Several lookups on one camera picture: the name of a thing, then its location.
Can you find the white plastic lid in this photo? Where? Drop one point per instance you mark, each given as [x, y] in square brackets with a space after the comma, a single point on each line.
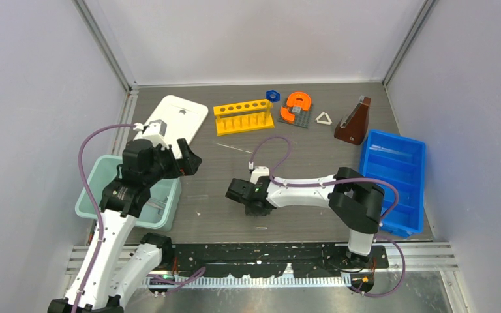
[183, 119]

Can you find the teal plastic bin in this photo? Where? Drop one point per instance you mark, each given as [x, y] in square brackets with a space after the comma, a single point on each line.
[157, 214]

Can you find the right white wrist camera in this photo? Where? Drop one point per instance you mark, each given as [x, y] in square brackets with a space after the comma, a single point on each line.
[257, 172]

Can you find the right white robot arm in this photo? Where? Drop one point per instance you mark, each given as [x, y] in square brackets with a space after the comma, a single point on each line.
[355, 199]

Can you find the glass stirring rod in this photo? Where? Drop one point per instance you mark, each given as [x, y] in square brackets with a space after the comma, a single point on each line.
[387, 150]

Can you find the blue hexagonal nut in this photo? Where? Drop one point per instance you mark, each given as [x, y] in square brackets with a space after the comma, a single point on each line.
[273, 96]

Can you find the metal crucible tongs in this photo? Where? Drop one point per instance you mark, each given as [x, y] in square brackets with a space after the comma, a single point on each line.
[161, 206]

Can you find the grey studded base plate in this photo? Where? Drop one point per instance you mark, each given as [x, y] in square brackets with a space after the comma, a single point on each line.
[301, 115]

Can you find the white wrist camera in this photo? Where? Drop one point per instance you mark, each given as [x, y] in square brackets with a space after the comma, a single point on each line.
[257, 172]
[155, 132]

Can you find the thin glass rod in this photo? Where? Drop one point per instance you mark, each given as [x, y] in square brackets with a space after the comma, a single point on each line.
[234, 148]

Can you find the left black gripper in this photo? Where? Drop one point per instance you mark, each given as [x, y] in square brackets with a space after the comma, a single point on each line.
[191, 161]

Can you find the white clay triangle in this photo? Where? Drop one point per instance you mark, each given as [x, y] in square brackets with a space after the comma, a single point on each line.
[324, 119]

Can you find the orange curved block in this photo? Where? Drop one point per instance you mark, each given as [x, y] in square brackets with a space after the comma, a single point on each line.
[299, 97]

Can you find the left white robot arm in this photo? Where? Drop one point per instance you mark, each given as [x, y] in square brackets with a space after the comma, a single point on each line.
[98, 287]

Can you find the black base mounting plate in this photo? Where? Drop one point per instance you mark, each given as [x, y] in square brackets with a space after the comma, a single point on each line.
[266, 260]

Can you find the blue plastic bin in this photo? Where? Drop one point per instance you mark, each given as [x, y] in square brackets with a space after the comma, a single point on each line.
[405, 172]

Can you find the yellow test tube rack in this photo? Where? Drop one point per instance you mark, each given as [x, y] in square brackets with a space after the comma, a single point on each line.
[242, 117]

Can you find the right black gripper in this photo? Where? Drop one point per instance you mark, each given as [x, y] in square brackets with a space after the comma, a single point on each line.
[249, 210]

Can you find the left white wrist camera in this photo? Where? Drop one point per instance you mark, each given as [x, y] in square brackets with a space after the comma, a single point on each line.
[155, 132]

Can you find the brown wedge stand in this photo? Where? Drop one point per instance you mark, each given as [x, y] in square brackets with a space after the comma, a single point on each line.
[353, 129]

